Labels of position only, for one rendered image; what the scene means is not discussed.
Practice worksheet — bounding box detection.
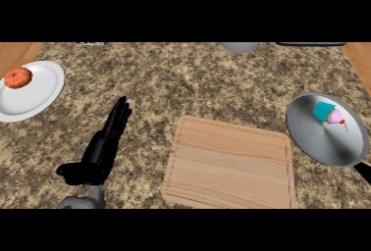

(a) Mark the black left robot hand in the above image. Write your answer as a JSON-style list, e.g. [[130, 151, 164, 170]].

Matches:
[[54, 95, 133, 186]]

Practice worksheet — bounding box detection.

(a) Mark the wooden cutting board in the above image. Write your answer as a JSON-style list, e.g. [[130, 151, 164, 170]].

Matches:
[[161, 115, 300, 210]]

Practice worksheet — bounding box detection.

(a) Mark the grey frying pan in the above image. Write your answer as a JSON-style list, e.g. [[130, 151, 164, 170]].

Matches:
[[285, 91, 371, 184]]

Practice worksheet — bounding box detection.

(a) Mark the pink cupcake with teal wrapper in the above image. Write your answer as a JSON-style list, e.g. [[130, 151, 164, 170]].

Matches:
[[312, 100, 349, 131]]

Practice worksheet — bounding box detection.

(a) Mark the white round plate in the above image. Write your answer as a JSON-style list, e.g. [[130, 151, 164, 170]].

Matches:
[[0, 60, 66, 124]]

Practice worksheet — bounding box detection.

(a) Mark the red apple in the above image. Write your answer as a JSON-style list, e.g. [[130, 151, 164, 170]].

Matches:
[[3, 67, 35, 90]]

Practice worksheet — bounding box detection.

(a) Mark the grey round container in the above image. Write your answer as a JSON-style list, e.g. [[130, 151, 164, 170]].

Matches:
[[218, 41, 260, 54]]

